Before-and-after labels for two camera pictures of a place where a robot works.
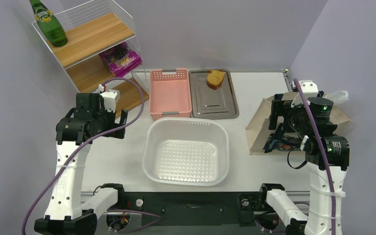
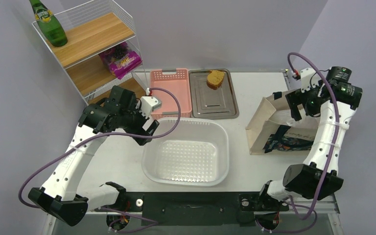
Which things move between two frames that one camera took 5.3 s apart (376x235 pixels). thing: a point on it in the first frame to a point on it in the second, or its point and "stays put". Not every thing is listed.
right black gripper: (283, 107) to (309, 110)
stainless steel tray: (206, 103) stays put
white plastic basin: (193, 152) stays put
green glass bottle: (53, 30) stays put
